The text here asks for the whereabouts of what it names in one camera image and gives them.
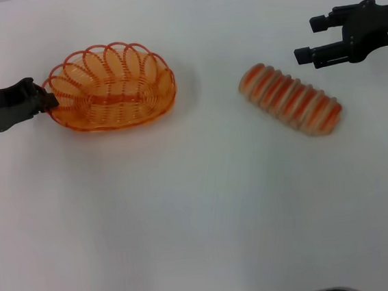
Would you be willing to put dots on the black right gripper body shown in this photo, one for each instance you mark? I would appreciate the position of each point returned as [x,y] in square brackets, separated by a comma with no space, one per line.
[375,28]

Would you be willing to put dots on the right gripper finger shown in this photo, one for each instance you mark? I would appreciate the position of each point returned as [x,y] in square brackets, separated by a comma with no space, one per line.
[329,53]
[321,22]

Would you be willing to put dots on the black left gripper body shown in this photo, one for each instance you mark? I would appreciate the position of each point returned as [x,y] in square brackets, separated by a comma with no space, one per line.
[4,107]

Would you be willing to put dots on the striped orange sliced bread loaf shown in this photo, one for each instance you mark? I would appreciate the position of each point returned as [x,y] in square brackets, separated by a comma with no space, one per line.
[289,100]

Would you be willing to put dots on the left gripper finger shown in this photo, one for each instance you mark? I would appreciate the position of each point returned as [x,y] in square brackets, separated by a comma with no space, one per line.
[49,101]

